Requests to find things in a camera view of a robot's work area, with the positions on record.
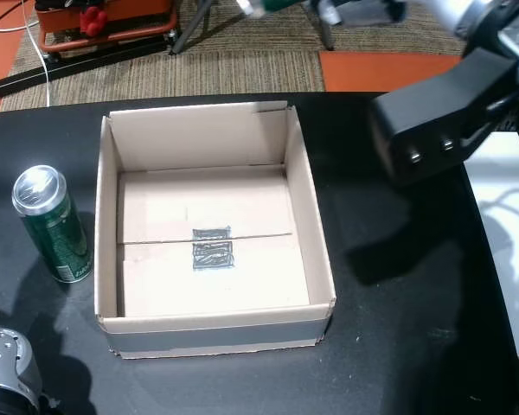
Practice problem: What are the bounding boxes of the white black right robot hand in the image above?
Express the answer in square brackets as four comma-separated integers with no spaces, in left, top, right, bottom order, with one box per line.
[304,0,410,26]

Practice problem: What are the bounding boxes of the open cardboard box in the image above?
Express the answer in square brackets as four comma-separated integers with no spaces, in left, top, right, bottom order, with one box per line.
[93,99,337,361]

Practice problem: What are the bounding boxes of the orange metal cart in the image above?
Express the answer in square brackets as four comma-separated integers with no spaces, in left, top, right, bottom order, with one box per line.
[34,0,179,57]

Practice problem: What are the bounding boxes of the black floor rail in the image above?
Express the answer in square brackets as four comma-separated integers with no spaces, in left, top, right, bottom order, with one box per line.
[0,36,175,103]

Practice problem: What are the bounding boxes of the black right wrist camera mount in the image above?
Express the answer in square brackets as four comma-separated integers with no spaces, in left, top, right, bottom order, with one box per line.
[368,46,519,188]

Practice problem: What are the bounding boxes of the grey metal stand legs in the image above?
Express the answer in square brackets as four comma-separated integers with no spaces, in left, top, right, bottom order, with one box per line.
[170,0,337,56]

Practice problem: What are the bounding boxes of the dark green drink can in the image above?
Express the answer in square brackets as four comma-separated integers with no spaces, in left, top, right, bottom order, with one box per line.
[11,164,93,284]

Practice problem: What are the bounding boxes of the red rubber toy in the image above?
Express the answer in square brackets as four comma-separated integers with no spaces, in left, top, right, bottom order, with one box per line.
[78,6,109,36]

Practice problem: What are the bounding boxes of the long white cable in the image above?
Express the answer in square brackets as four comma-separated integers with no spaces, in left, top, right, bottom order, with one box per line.
[20,0,52,106]

